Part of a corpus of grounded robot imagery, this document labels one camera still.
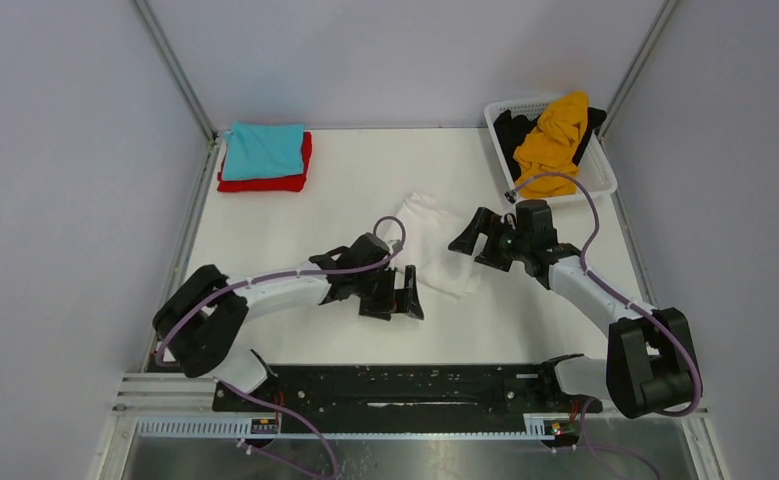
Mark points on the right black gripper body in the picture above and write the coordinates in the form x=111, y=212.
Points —
x=495, y=240

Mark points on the white plastic basket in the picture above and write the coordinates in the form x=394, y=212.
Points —
x=596, y=173

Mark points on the yellow t shirt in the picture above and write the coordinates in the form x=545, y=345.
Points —
x=550, y=148

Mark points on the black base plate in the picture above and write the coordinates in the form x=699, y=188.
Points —
x=419, y=399

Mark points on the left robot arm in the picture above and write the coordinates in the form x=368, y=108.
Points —
x=199, y=324

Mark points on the black t shirt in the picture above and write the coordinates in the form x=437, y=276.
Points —
x=511, y=131

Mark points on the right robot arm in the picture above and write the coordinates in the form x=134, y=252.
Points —
x=650, y=365

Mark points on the left metal frame post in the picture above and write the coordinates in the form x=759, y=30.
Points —
x=167, y=54

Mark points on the right metal frame post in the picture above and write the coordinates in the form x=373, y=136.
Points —
x=638, y=63

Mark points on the folded cyan t shirt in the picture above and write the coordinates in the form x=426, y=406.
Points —
x=257, y=151

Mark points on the white t shirt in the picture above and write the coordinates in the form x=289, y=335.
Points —
x=430, y=228

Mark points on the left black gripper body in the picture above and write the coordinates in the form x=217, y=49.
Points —
x=376, y=290

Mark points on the metal frame post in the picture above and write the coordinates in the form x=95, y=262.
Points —
x=638, y=63
x=167, y=54

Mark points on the folded red t shirt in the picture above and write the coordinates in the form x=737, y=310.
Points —
x=291, y=183

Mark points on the white slotted cable duct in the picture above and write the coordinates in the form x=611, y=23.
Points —
x=267, y=428

